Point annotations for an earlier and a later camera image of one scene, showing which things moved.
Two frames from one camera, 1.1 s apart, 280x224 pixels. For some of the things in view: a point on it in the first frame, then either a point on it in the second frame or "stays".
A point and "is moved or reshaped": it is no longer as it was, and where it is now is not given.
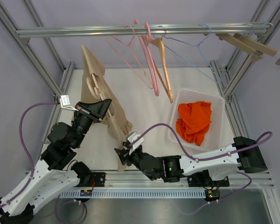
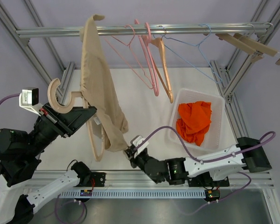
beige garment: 95,85 is moved or reshaped
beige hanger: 93,88 → 63,109
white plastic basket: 199,118 stays
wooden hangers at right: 252,47 stays
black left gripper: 96,110 → 67,124
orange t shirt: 195,119 stays
